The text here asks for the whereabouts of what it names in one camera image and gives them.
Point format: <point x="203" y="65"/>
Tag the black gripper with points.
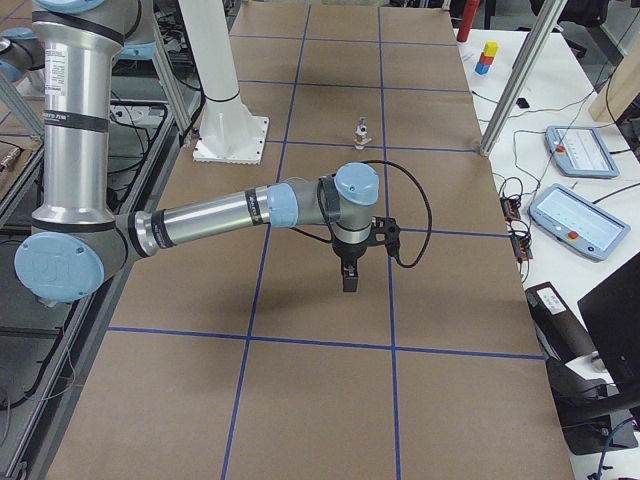
<point x="351" y="248"/>

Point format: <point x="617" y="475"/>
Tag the white brass PPR valve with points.
<point x="361" y="137"/>

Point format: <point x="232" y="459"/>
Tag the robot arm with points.
<point x="77" y="242"/>

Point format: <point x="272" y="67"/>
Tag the black cardboard box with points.
<point x="559" y="330"/>

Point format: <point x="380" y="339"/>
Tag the small black box device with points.
<point x="522" y="103"/>

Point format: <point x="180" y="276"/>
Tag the near teach pendant tablet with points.
<point x="578" y="223"/>

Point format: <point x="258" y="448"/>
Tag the teach pendant tablet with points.
<point x="580" y="152"/>
<point x="578" y="223"/>

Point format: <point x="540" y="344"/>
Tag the blue toy block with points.
<point x="481" y="69"/>

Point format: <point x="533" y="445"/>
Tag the red toy block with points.
<point x="485" y="60"/>

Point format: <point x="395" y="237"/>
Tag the far teach pendant tablet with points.
<point x="580" y="152"/>

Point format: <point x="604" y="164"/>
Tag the yellow toy block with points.
<point x="490" y="49"/>

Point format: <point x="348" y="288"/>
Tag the black computer monitor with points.
<point x="611" y="315"/>

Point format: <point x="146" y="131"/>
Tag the red cylinder bottle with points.
<point x="468" y="16"/>

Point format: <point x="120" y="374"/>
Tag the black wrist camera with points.
<point x="385" y="232"/>

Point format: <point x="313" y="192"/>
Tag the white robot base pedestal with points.
<point x="228" y="131"/>

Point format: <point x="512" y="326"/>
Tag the aluminium frame post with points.
<point x="529" y="53"/>

